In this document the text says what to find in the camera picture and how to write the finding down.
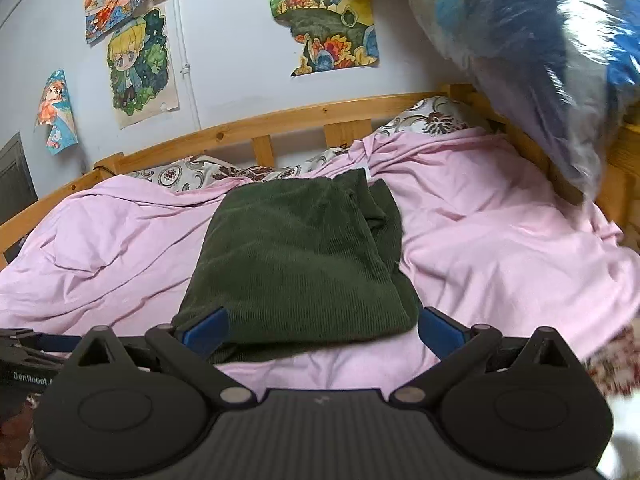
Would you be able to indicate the clear plastic bag of clothes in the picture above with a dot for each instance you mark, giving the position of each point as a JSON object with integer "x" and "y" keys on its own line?
{"x": 525, "y": 50}

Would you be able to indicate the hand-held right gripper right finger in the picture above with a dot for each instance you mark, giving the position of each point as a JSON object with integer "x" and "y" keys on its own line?
{"x": 441, "y": 329}

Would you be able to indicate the blond cartoon character poster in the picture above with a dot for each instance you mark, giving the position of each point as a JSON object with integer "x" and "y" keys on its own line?
{"x": 140, "y": 70}

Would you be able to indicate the dark grey door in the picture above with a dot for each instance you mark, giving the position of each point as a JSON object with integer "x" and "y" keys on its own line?
{"x": 17, "y": 175}

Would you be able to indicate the floral patterned bed sheet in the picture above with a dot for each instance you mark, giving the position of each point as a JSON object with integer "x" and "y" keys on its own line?
{"x": 435, "y": 120}

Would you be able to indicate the curled cartoon girl poster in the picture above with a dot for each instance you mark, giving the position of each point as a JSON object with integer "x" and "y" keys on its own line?
{"x": 55, "y": 115}

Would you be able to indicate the white wall pipe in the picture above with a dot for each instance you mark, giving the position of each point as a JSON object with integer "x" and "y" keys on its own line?
{"x": 186, "y": 60}

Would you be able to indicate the wooden bed frame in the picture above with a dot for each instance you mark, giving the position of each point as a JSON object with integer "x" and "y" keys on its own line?
{"x": 300, "y": 115}

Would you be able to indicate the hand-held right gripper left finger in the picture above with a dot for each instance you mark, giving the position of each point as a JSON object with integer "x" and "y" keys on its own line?
{"x": 209, "y": 331}

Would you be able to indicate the pink blanket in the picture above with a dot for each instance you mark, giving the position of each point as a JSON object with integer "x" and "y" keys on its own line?
{"x": 500, "y": 240}

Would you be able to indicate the orange haired cartoon girl poster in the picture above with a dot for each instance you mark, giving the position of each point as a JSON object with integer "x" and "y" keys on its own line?
{"x": 115, "y": 0}

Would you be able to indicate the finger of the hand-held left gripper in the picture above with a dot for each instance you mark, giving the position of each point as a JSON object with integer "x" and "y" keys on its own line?
{"x": 55, "y": 342}

